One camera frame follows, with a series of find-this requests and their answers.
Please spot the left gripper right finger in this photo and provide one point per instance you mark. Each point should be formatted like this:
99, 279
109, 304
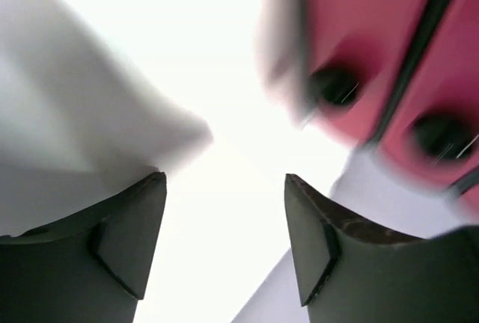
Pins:
350, 269

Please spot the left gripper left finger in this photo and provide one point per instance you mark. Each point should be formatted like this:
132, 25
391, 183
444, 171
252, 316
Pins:
92, 266

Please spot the pink drawer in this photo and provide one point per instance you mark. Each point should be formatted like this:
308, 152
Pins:
334, 62
447, 78

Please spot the black drawer cabinet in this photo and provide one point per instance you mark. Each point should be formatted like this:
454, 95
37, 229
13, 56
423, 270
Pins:
443, 136

